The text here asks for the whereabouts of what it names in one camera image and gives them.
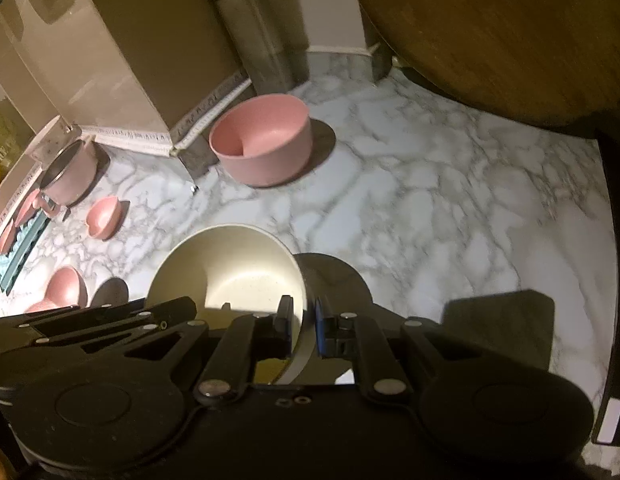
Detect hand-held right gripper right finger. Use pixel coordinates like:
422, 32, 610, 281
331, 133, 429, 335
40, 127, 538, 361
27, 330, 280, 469
314, 296, 485, 405

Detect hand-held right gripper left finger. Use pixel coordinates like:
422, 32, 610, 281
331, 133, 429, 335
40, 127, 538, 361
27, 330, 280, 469
122, 295, 295, 407

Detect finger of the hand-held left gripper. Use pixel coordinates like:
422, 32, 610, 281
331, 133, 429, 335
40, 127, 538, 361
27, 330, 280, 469
0, 296, 198, 361

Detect pink bear-shaped plate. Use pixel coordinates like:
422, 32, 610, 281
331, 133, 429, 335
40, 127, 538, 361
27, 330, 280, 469
22, 266, 88, 313

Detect beige bowl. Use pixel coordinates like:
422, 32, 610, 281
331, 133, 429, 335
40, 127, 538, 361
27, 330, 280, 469
146, 225, 309, 386

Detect small pink heart dish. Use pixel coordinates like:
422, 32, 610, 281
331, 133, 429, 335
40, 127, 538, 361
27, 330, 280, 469
85, 196, 125, 241

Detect pink bowl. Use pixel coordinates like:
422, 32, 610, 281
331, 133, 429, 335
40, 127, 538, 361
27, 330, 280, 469
208, 94, 313, 188

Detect blue ice tray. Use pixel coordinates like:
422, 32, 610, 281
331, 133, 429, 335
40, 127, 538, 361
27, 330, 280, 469
0, 207, 53, 296

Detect pink leaf-shaped dish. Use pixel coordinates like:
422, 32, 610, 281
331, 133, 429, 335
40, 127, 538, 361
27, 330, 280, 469
14, 192, 41, 226

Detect pink pot with steel interior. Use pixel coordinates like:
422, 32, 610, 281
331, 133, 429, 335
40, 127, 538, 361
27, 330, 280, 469
30, 137, 100, 218

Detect round wooden board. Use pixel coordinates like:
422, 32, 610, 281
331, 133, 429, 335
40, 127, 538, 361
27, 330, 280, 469
345, 0, 620, 128

